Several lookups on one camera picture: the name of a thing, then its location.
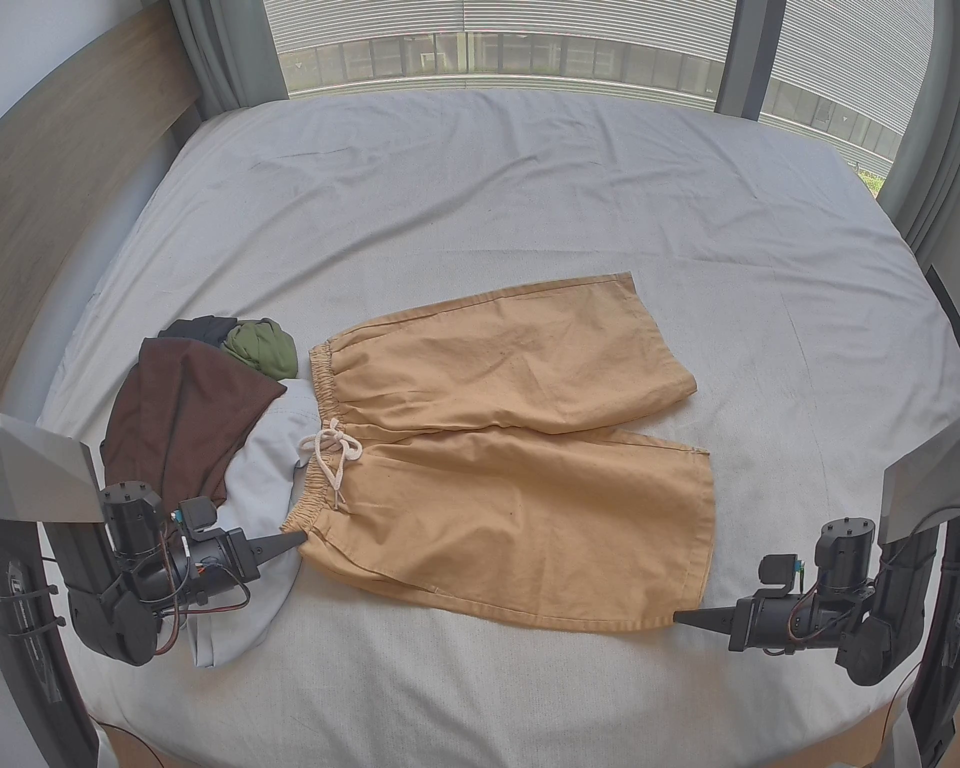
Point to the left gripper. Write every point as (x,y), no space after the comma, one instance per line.
(221,562)

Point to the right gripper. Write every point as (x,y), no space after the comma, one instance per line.
(772,622)

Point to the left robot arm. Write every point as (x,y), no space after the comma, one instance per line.
(131,517)

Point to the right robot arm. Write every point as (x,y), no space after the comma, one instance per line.
(847,555)

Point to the pale grey garment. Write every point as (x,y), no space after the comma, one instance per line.
(270,465)

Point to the brown garment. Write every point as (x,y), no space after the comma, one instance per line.
(180,420)

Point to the green garment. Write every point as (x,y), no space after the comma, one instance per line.
(262,349)

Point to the black garment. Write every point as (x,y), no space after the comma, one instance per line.
(191,330)

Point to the bed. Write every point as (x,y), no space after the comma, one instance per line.
(562,187)

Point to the grey-green curtain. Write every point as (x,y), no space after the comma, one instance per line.
(217,52)
(930,150)

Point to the window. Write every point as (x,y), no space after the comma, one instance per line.
(750,52)

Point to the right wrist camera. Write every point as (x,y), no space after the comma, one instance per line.
(776,570)

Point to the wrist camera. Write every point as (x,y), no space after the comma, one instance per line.
(196,516)
(776,570)

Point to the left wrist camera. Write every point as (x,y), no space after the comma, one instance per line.
(196,516)

